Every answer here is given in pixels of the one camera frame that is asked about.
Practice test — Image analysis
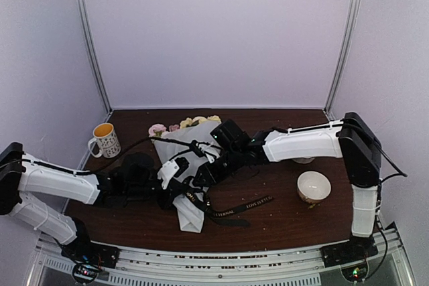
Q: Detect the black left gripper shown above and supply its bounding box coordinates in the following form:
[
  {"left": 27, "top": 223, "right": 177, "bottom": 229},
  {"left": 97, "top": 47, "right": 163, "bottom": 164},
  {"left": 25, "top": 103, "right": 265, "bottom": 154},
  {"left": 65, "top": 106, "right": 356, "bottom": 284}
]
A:
[{"left": 125, "top": 169, "right": 188, "bottom": 210}]

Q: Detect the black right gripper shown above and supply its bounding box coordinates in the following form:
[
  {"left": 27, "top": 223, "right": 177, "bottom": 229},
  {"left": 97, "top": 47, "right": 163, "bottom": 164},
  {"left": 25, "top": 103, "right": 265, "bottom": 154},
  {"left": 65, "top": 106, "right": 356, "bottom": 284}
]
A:
[{"left": 193, "top": 146, "right": 244, "bottom": 187}]

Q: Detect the white wrapping paper sheet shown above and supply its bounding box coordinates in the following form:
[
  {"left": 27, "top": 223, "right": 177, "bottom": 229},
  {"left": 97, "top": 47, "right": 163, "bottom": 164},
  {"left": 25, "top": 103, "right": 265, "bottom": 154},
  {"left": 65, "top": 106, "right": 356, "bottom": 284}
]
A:
[{"left": 154, "top": 121, "right": 221, "bottom": 233}]

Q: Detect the black strap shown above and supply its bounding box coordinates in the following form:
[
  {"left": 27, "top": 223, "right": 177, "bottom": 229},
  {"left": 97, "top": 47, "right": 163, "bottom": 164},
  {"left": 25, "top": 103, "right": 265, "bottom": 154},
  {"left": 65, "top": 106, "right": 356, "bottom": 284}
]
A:
[{"left": 179, "top": 178, "right": 275, "bottom": 228}]

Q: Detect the large yellow flower bunch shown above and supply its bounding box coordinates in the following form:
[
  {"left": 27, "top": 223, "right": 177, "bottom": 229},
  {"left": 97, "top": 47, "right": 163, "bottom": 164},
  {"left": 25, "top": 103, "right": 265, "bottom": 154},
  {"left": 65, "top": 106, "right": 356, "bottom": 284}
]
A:
[{"left": 180, "top": 115, "right": 221, "bottom": 129}]

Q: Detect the pink flower stem two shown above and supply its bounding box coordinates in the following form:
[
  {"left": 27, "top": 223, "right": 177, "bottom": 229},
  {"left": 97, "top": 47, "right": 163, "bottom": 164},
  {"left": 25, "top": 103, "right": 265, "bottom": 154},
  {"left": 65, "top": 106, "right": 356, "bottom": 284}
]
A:
[{"left": 148, "top": 123, "right": 180, "bottom": 137}]

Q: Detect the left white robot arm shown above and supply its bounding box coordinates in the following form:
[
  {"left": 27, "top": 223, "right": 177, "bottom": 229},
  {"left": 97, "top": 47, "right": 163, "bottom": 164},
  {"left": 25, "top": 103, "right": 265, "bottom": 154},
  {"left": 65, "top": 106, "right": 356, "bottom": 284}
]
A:
[{"left": 1, "top": 142, "right": 189, "bottom": 262}]

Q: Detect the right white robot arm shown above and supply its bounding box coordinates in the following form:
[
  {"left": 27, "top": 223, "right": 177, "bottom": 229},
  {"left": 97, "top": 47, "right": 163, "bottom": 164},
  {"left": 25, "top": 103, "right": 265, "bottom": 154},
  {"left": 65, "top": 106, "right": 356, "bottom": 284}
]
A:
[{"left": 193, "top": 113, "right": 381, "bottom": 261}]

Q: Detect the patterned white mug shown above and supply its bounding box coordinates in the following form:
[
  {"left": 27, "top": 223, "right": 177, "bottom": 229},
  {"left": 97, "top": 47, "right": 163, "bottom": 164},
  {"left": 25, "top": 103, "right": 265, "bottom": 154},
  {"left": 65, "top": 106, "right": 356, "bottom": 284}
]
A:
[{"left": 87, "top": 123, "right": 121, "bottom": 159}]

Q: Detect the white scalloped bowl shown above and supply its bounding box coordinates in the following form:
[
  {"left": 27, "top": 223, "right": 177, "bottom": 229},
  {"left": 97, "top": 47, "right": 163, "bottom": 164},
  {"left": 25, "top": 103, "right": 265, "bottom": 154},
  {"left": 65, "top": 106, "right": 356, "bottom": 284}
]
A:
[{"left": 293, "top": 157, "right": 314, "bottom": 164}]

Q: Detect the plain white round bowl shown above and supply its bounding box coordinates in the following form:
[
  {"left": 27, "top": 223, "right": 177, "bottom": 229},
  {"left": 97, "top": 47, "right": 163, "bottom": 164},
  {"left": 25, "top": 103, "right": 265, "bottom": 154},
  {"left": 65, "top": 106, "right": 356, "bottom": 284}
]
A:
[{"left": 297, "top": 171, "right": 332, "bottom": 204}]

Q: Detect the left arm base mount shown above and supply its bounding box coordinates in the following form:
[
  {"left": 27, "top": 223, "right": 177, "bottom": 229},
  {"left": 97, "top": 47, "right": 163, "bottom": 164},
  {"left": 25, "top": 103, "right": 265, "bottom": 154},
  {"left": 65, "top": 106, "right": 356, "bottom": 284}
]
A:
[{"left": 56, "top": 230, "right": 120, "bottom": 285}]

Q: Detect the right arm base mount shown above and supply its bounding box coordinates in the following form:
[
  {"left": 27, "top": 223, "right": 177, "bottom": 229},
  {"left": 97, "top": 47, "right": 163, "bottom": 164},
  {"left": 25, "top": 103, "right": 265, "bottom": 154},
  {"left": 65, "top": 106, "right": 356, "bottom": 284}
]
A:
[{"left": 320, "top": 234, "right": 379, "bottom": 283}]

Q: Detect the aluminium front rail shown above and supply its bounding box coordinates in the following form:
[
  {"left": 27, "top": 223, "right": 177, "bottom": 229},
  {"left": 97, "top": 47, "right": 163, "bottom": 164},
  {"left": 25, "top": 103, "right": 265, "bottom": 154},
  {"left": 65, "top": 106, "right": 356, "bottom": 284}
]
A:
[{"left": 28, "top": 225, "right": 416, "bottom": 286}]

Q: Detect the right aluminium corner post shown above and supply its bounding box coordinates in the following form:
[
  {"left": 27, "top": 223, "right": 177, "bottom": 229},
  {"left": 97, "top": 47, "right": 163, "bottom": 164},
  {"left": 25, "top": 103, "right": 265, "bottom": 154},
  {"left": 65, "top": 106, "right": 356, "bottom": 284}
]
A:
[{"left": 324, "top": 0, "right": 361, "bottom": 120}]

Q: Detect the aluminium corner post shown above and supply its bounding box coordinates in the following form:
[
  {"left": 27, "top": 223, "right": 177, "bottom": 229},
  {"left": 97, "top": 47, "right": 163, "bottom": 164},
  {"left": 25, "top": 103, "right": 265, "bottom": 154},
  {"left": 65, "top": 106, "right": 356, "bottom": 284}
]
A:
[
  {"left": 76, "top": 0, "right": 113, "bottom": 114},
  {"left": 324, "top": 0, "right": 361, "bottom": 120}
]

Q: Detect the left aluminium corner post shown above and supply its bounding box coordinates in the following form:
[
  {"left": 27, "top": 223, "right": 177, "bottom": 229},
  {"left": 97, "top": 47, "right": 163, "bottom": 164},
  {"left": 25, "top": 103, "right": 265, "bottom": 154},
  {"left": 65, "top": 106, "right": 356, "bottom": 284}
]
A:
[{"left": 76, "top": 0, "right": 113, "bottom": 114}]

